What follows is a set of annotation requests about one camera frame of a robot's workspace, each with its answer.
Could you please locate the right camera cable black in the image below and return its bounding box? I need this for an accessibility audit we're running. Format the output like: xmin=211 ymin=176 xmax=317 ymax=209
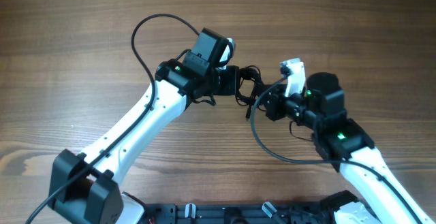
xmin=250 ymin=75 xmax=423 ymax=224

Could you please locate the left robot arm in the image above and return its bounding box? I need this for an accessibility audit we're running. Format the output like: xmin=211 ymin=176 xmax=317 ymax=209
xmin=47 ymin=29 xmax=238 ymax=223

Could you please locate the thick black USB cable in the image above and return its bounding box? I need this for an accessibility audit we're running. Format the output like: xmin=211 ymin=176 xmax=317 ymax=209
xmin=235 ymin=65 xmax=270 ymax=120

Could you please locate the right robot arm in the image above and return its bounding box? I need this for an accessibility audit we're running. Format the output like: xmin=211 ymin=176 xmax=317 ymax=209
xmin=257 ymin=72 xmax=432 ymax=223

